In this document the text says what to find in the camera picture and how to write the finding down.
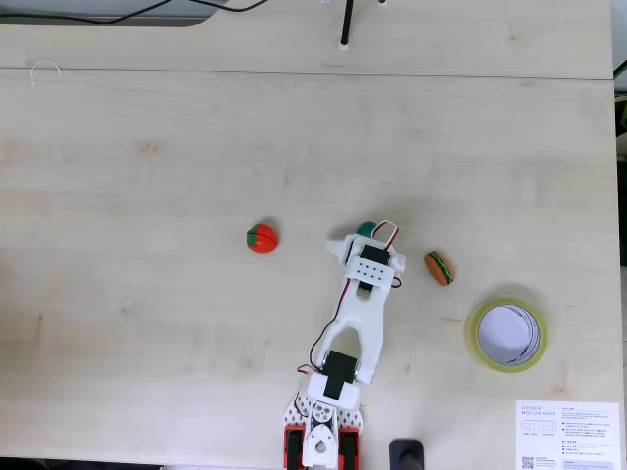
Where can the red toy strawberry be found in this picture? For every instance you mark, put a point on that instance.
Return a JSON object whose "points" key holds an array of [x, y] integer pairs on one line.
{"points": [[262, 239]]}

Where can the red table clamp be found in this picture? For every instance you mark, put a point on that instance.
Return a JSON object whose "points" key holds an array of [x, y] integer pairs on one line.
{"points": [[294, 445], [350, 446]]}

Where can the yellowish packing tape roll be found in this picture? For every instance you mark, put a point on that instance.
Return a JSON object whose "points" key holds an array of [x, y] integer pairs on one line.
{"points": [[472, 338]]}

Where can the toy hamburger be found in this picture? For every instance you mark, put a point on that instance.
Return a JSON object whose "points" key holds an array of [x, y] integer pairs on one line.
{"points": [[438, 268]]}

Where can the white printed desk label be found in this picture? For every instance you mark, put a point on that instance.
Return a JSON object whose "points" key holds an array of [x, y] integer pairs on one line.
{"points": [[565, 436]]}

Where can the black monitor stand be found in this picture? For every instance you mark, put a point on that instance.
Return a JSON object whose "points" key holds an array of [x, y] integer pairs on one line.
{"points": [[405, 453]]}

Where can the green toy cucumber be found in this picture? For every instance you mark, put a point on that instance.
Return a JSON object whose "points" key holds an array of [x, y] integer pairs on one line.
{"points": [[365, 228]]}

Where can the black camera tripod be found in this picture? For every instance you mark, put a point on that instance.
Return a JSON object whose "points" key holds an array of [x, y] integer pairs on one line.
{"points": [[346, 24]]}

